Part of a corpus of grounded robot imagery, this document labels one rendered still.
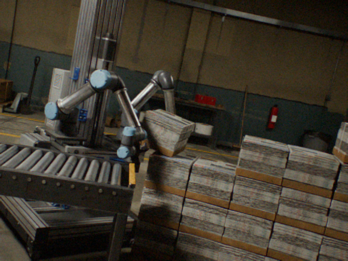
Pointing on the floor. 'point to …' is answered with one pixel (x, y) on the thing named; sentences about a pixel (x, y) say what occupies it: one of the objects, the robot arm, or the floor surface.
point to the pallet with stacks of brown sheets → (5, 93)
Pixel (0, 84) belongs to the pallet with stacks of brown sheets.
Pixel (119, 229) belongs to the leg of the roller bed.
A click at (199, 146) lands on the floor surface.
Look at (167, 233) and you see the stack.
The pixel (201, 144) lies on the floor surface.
